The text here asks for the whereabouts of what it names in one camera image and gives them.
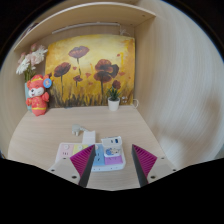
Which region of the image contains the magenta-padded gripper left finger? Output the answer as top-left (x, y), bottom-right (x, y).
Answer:
top-left (48, 143), bottom-right (97, 188)

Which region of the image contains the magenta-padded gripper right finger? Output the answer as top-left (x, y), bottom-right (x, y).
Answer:
top-left (131, 143), bottom-right (178, 188)

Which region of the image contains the white blue charger block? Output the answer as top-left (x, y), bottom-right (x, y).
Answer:
top-left (100, 135), bottom-right (124, 158)

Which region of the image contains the white pastel-coloured power strip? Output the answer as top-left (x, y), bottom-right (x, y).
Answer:
top-left (54, 142), bottom-right (127, 173)

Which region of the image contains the white plug adapter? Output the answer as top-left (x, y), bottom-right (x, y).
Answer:
top-left (81, 130), bottom-right (97, 145)

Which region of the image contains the grey plug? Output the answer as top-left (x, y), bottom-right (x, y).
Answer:
top-left (71, 124), bottom-right (88, 137)

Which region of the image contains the red plush toy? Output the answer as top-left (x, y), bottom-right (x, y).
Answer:
top-left (25, 74), bottom-right (53, 117)

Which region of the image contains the small white potted plant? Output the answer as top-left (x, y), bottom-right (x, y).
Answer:
top-left (106, 85), bottom-right (122, 112)

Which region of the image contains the pale blue vase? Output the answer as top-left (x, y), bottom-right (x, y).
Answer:
top-left (24, 81), bottom-right (34, 113)

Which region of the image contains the pink white flower bouquet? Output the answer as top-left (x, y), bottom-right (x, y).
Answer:
top-left (15, 43), bottom-right (49, 83)

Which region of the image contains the yellow poppy flower painting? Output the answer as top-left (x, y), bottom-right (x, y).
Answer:
top-left (44, 34), bottom-right (137, 109)

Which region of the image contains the white light bar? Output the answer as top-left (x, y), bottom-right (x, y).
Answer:
top-left (51, 22), bottom-right (121, 35)

